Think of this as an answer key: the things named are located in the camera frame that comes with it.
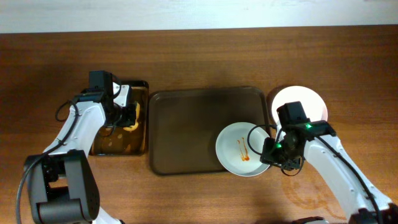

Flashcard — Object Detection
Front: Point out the yellow green scrub sponge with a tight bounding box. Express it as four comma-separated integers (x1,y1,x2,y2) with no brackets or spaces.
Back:
123,101,141,132

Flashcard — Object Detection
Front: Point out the pink plate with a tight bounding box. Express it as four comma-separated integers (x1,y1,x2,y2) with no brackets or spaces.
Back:
271,86,328,123

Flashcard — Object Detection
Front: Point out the pale green plate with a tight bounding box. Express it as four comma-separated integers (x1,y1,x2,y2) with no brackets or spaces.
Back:
215,122,270,177

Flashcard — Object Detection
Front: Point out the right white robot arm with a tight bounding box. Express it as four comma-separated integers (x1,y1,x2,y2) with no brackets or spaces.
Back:
260,101,397,223

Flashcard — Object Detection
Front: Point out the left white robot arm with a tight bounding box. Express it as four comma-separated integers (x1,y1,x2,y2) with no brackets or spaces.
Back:
16,70,137,223

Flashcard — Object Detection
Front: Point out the small black water tray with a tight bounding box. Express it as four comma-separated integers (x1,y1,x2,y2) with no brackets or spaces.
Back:
89,80,149,156

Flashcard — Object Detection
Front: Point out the large brown serving tray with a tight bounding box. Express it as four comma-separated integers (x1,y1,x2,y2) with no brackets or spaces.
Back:
148,86,269,176

